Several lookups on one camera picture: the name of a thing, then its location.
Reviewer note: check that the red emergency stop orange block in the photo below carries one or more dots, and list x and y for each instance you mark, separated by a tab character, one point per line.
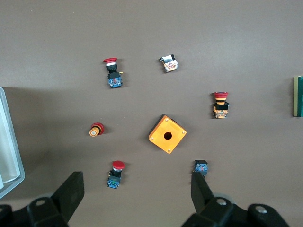
220	113

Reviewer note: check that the orange box with round hole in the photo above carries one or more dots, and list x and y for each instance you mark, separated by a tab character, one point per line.
161	139

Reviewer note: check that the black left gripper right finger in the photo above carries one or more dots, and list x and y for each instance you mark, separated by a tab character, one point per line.
201	189

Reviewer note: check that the orange contact block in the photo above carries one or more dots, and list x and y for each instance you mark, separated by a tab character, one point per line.
171	66

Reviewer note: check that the small red button blue block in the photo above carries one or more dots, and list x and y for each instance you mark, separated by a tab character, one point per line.
201	166

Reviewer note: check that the grey ribbed plastic tray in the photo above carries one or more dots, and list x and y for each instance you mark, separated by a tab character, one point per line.
9	153

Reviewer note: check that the red mushroom button blue block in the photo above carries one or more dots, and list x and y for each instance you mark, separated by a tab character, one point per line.
115	80
118	165

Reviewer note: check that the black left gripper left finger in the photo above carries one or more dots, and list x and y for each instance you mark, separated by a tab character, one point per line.
73	189

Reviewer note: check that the red yellow emergency stop head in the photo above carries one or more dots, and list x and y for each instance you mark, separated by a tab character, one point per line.
97	128

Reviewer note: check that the green load switch white lever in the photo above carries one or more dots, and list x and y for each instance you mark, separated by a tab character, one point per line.
298	97

